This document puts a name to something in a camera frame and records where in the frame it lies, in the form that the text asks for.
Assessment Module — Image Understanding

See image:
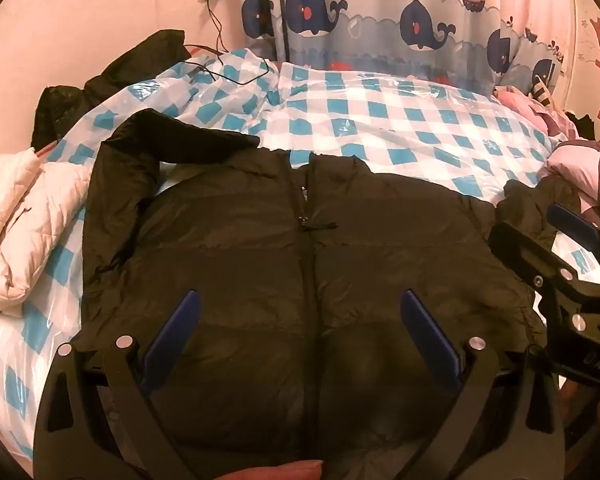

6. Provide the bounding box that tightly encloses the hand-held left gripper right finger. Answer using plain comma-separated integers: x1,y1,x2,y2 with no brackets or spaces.
400,289,566,480

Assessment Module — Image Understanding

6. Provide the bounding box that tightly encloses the black puffer jacket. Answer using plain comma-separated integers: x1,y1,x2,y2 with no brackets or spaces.
77,108,583,480

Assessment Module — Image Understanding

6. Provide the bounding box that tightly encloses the pink garment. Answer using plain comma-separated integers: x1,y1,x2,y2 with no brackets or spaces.
495,85,571,136

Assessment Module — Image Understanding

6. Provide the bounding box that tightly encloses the blue white checked bed cover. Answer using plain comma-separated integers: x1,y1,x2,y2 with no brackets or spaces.
0,45,600,461

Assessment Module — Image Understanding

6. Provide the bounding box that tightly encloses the person's right hand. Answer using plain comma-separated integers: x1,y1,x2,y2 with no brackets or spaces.
562,377,600,441

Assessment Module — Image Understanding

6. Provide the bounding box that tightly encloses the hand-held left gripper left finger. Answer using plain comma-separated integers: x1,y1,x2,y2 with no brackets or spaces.
32,289,202,480

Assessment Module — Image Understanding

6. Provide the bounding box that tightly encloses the white puffer jacket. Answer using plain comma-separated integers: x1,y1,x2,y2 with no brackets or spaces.
0,147,93,318

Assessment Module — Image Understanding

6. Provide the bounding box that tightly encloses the dark quilted jacket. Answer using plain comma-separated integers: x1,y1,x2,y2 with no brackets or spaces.
32,30,193,151

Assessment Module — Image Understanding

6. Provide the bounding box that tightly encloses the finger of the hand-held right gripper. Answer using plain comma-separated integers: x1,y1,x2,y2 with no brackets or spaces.
552,202,600,261
488,220,598,295

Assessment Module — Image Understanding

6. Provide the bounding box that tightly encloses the whale print curtain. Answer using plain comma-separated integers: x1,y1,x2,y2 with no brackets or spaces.
237,0,576,98

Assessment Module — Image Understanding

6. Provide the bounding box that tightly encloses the lilac grey garment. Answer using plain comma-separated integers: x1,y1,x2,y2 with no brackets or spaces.
535,139,600,233

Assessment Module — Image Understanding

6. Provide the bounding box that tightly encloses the black white striped cloth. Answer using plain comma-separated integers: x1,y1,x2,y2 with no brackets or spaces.
530,72,553,107

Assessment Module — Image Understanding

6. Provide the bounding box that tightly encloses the black cable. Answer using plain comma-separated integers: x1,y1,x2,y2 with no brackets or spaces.
182,0,271,86

